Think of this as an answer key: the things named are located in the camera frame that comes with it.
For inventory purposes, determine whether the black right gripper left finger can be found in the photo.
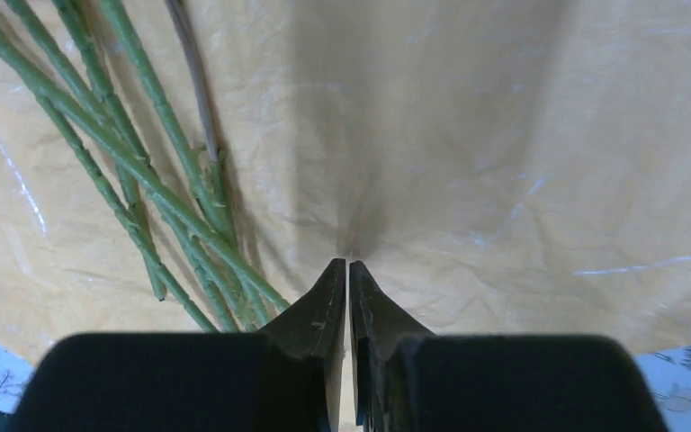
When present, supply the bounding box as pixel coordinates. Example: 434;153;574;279
7;258;346;431

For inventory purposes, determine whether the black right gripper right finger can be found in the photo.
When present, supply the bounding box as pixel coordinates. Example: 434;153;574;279
349;261;666;431

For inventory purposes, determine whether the pink fake flower stem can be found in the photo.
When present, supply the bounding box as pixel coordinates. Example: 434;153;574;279
0;1;289;331

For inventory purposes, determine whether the pink fake flower bunch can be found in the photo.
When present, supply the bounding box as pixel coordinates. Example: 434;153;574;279
0;0;275;334

